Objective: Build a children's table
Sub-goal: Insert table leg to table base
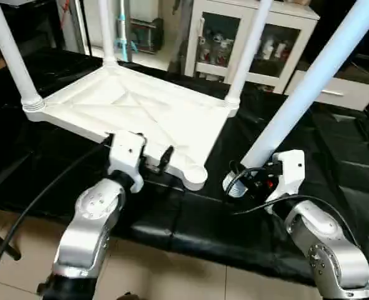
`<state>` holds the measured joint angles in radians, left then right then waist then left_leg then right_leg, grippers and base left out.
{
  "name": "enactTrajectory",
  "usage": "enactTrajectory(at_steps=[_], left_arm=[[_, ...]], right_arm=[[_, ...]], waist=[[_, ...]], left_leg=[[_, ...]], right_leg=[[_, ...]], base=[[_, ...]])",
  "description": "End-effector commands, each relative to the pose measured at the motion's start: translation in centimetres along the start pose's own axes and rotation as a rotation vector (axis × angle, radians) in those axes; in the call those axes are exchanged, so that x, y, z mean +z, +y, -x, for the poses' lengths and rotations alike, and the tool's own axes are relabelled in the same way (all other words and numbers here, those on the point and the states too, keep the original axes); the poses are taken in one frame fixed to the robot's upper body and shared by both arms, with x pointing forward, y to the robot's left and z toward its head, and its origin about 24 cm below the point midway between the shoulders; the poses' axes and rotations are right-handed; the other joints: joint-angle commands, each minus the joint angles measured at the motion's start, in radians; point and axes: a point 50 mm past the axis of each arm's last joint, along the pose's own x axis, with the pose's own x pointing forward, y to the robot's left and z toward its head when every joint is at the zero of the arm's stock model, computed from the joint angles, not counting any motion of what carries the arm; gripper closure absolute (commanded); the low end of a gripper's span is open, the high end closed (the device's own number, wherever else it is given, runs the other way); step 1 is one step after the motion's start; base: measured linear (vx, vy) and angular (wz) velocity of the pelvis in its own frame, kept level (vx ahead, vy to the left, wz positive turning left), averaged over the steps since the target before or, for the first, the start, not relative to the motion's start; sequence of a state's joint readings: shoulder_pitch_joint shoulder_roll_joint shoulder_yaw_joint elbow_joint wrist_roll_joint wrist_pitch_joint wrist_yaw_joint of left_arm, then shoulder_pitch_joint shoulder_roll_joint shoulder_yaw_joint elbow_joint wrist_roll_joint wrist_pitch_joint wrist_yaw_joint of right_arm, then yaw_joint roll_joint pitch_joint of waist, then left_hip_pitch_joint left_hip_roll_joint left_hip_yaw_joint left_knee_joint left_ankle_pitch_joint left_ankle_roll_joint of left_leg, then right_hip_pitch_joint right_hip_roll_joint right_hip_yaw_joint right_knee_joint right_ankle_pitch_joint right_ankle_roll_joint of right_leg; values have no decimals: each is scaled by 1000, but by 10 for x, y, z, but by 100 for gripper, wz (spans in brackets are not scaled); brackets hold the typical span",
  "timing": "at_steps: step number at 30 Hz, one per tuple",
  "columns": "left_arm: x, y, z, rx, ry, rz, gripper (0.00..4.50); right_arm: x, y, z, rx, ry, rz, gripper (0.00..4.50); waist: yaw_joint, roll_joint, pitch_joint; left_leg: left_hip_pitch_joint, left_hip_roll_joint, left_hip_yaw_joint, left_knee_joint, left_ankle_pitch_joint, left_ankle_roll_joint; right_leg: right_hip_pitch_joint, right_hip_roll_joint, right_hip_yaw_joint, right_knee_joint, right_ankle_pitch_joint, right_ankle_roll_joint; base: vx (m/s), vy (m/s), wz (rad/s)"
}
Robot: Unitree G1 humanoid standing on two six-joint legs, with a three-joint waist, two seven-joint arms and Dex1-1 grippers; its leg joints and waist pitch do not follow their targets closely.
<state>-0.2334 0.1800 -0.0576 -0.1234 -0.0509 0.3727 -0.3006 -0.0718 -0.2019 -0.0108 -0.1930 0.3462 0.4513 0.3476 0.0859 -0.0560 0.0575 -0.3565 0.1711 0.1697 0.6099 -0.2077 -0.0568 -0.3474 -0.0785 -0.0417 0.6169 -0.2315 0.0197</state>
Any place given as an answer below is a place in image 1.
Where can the white plastic table top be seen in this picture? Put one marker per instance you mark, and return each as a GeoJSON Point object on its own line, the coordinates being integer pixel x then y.
{"type": "Point", "coordinates": [140, 106]}

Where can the black work mat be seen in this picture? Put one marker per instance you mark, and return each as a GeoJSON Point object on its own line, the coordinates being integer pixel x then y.
{"type": "Point", "coordinates": [221, 231]}

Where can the white drawer unit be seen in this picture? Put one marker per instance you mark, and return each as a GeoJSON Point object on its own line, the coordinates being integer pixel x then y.
{"type": "Point", "coordinates": [340, 94]}

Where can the white glass door cabinet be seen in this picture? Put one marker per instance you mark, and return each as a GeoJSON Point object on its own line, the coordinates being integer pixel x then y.
{"type": "Point", "coordinates": [259, 44]}

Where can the light blue stand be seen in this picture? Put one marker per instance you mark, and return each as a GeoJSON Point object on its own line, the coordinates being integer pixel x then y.
{"type": "Point", "coordinates": [123, 28]}

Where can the black metal support strut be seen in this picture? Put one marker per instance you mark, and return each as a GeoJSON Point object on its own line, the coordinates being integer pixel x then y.
{"type": "Point", "coordinates": [3, 240]}

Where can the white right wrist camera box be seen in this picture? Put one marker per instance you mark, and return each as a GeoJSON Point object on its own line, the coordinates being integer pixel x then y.
{"type": "Point", "coordinates": [290, 172]}

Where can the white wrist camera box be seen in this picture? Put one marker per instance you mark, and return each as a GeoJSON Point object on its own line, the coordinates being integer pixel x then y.
{"type": "Point", "coordinates": [127, 153]}
{"type": "Point", "coordinates": [290, 172]}

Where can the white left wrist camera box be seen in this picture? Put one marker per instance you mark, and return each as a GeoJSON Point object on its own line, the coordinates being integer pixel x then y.
{"type": "Point", "coordinates": [127, 153]}

